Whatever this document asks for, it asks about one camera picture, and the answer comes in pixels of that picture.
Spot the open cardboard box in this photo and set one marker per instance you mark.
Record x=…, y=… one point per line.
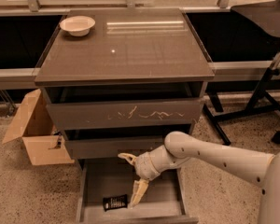
x=33, y=125

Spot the grey top drawer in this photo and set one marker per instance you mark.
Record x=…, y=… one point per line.
x=124, y=105

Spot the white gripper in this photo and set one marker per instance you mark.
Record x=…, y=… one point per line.
x=144, y=166

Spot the black office chair base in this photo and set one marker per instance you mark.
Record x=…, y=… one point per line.
x=276, y=138

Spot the grey drawer cabinet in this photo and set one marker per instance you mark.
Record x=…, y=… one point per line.
x=127, y=46

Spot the black rxbar chocolate bar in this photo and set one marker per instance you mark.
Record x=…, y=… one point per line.
x=116, y=202

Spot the grey open bottom drawer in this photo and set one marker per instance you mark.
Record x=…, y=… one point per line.
x=111, y=178

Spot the grey middle drawer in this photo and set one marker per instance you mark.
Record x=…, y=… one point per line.
x=109, y=142

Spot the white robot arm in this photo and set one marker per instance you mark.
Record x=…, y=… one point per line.
x=258, y=168

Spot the white bowl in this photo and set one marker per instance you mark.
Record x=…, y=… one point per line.
x=78, y=25

